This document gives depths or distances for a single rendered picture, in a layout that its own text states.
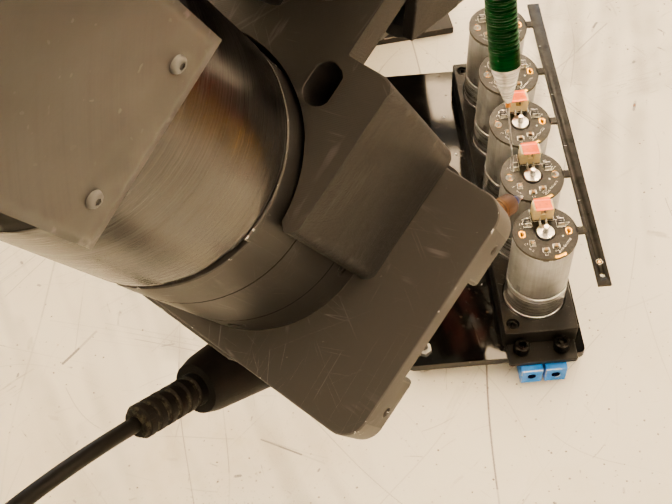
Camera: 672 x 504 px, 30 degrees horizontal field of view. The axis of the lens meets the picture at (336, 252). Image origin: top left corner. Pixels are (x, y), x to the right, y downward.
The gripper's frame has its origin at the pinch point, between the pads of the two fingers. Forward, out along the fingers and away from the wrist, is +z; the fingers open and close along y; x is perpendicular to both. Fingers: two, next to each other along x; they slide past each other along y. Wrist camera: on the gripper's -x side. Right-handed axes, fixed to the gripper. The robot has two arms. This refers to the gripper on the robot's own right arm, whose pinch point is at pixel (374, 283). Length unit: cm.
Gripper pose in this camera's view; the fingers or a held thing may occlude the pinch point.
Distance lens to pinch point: 38.7
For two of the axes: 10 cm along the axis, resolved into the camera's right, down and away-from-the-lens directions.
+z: 3.3, 2.1, 9.2
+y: -7.7, -5.1, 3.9
